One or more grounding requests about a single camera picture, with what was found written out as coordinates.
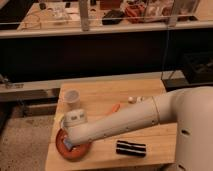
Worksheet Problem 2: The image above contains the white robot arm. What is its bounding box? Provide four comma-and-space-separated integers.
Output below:
64, 86, 213, 171

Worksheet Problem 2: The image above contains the orange ceramic bowl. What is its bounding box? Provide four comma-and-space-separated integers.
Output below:
55, 129, 92, 161

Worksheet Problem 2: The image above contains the orange carrot toy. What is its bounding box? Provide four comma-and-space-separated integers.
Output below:
107, 104, 120, 115

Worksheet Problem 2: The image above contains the small white toy figure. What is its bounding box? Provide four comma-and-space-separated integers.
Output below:
128, 96, 144, 104

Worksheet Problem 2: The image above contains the clear plastic cup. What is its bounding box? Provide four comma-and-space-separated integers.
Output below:
63, 90, 80, 109

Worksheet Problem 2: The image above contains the black bag on bench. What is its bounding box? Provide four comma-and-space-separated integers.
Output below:
102, 10, 124, 25

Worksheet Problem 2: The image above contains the red orange cloth bundle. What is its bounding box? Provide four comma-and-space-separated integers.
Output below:
125, 4, 146, 23

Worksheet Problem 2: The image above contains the black crate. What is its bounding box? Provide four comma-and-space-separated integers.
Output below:
181, 52, 213, 83

